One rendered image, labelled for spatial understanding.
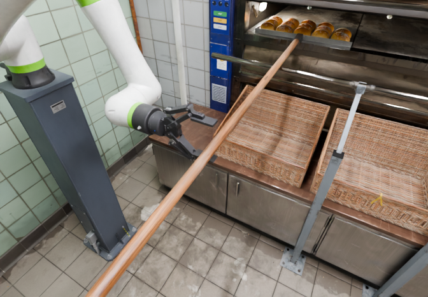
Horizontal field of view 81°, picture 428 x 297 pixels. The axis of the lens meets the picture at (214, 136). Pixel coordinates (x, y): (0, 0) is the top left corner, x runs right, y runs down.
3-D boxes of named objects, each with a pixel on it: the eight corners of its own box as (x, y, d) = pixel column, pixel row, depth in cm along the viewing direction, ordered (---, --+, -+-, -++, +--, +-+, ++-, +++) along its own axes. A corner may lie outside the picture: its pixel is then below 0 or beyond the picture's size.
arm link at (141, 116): (132, 137, 81) (126, 113, 76) (155, 118, 89) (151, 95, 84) (147, 143, 79) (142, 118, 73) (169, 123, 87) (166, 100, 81)
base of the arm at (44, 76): (-10, 77, 104) (-19, 63, 100) (26, 64, 114) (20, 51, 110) (27, 93, 94) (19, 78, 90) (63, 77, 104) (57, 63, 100)
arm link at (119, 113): (104, 127, 88) (92, 101, 80) (128, 107, 96) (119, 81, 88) (134, 139, 83) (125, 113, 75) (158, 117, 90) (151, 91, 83)
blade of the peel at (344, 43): (350, 47, 136) (352, 42, 135) (255, 32, 157) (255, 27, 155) (356, 28, 161) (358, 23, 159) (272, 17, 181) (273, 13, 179)
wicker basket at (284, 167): (243, 116, 191) (246, 83, 174) (320, 140, 169) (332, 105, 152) (211, 154, 158) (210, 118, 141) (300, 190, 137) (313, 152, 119)
